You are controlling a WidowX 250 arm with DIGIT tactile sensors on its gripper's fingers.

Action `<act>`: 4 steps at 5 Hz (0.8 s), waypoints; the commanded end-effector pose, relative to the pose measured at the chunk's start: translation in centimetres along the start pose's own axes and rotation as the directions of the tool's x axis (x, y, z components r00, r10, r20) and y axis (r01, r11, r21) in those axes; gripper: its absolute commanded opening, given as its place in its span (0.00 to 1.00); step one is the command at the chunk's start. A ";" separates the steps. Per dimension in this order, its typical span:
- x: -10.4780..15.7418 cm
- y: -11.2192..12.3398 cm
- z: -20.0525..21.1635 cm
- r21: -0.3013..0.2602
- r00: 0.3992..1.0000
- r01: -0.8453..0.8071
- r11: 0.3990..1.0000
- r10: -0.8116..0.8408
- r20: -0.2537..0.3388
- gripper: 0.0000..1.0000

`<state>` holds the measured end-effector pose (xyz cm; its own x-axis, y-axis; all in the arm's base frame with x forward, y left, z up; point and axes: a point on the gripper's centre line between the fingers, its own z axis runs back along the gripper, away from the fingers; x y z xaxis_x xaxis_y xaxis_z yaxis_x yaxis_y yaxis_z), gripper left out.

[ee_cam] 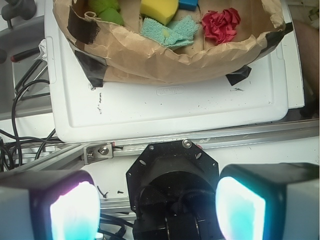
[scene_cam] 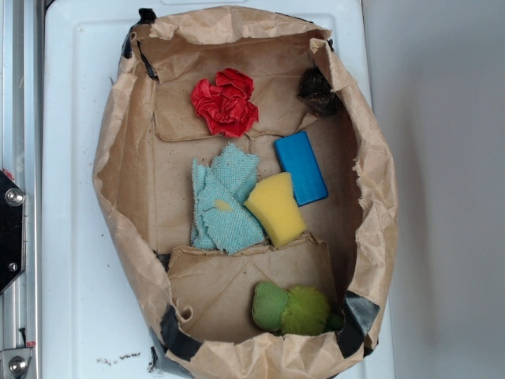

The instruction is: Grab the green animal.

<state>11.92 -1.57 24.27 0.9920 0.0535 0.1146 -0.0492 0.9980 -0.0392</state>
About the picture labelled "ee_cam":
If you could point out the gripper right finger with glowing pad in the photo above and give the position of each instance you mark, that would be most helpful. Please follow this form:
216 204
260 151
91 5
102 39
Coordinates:
273 201

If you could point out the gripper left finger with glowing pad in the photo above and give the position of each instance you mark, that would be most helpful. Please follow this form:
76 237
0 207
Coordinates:
48 205

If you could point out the green plush animal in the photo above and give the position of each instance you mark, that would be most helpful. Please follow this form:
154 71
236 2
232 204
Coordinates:
107 10

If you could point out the brown paper bag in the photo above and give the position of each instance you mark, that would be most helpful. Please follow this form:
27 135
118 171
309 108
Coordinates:
129 57

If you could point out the red crumpled paper flower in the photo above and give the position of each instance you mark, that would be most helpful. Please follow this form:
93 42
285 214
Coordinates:
220 27

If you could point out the teal terry cloth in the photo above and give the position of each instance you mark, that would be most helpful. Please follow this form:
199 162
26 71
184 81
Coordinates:
176 34

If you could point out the blue rectangular block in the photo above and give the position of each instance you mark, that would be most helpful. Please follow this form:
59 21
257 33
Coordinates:
189 5

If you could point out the yellow sponge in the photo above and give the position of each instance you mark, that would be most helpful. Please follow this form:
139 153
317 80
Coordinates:
160 10

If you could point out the aluminium frame rail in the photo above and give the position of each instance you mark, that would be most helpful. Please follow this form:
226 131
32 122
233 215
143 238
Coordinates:
291 141

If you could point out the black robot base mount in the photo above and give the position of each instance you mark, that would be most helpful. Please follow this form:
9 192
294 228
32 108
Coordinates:
172 188

